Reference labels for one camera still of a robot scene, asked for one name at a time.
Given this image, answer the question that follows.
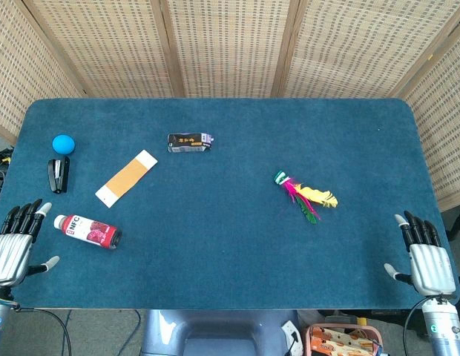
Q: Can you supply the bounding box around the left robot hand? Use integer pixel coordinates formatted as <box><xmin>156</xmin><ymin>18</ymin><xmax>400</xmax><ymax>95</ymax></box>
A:
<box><xmin>0</xmin><ymin>199</ymin><xmax>61</xmax><ymax>287</ymax></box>

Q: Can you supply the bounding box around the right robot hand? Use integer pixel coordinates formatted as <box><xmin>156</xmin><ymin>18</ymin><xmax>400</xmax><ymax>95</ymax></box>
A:
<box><xmin>384</xmin><ymin>211</ymin><xmax>457</xmax><ymax>297</ymax></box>

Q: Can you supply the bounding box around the colourful feather shuttlecock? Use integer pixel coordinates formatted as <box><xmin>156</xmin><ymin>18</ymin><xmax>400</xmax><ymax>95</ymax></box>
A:
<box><xmin>272</xmin><ymin>171</ymin><xmax>339</xmax><ymax>225</ymax></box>

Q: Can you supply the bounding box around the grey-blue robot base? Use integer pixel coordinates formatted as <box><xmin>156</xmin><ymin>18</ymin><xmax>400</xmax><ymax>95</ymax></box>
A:
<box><xmin>139</xmin><ymin>309</ymin><xmax>303</xmax><ymax>356</ymax></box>

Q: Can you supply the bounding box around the red juice bottle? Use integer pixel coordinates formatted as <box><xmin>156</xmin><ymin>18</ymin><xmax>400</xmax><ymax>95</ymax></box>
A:
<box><xmin>53</xmin><ymin>214</ymin><xmax>123</xmax><ymax>251</ymax></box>

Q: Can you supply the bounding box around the black stapler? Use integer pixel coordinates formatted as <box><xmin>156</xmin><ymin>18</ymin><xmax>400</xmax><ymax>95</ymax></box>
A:
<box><xmin>47</xmin><ymin>156</ymin><xmax>71</xmax><ymax>194</ymax></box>

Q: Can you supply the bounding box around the blue ball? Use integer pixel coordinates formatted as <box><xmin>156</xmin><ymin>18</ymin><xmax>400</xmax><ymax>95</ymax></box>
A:
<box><xmin>52</xmin><ymin>134</ymin><xmax>75</xmax><ymax>154</ymax></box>

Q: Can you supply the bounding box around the orange and white paper strip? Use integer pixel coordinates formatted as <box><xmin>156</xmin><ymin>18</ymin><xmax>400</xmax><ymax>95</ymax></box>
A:
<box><xmin>94</xmin><ymin>149</ymin><xmax>159</xmax><ymax>208</ymax></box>

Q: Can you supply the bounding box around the white power strip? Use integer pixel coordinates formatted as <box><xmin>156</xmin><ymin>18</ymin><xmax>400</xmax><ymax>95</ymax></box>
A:
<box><xmin>280</xmin><ymin>319</ymin><xmax>303</xmax><ymax>356</ymax></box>

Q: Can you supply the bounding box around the blue table mat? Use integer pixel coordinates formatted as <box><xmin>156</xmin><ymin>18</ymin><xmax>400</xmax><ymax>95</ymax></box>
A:
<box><xmin>0</xmin><ymin>97</ymin><xmax>457</xmax><ymax>311</ymax></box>

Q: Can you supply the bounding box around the small black carton box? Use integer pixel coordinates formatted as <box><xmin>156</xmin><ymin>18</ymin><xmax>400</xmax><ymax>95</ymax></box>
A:
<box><xmin>166</xmin><ymin>132</ymin><xmax>215</xmax><ymax>154</ymax></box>

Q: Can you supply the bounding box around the woven folding screen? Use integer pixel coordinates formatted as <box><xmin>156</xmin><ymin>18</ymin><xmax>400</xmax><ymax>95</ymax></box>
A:
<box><xmin>0</xmin><ymin>0</ymin><xmax>460</xmax><ymax>212</ymax></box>

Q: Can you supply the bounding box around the black cable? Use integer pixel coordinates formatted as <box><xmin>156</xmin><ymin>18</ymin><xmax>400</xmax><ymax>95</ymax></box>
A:
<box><xmin>402</xmin><ymin>296</ymin><xmax>430</xmax><ymax>356</ymax></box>
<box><xmin>13</xmin><ymin>306</ymin><xmax>73</xmax><ymax>356</ymax></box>

